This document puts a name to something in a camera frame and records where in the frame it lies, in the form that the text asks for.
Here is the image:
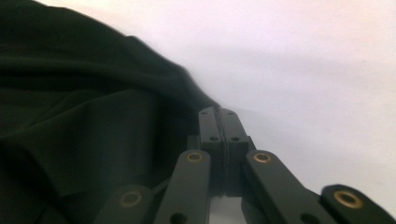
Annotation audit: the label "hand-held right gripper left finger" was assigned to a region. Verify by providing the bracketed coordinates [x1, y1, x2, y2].
[198, 106, 226, 198]

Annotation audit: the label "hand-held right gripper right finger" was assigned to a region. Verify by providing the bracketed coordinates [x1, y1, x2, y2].
[219, 106, 257, 198]

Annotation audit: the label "black pants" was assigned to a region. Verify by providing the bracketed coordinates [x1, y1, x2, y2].
[0, 0, 220, 224]

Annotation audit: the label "white table cover board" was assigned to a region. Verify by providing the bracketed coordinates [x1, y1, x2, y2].
[36, 0, 396, 224]

